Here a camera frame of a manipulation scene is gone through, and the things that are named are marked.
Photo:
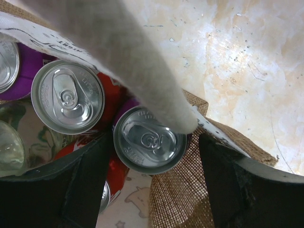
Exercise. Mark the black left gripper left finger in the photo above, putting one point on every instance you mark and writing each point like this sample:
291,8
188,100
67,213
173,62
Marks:
65,193

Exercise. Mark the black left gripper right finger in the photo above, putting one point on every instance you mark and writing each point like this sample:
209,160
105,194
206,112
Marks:
244,193

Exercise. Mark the red Coca-Cola can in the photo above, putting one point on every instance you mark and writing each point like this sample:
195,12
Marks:
116,174
75,100

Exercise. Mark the green cap glass bottle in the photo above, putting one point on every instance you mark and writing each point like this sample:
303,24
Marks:
12,151

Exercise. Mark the purple fanta can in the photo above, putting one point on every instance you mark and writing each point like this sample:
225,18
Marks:
143,144
18,67

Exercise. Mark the burlap canvas tote bag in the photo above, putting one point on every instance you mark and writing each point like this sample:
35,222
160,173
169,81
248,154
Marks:
104,35

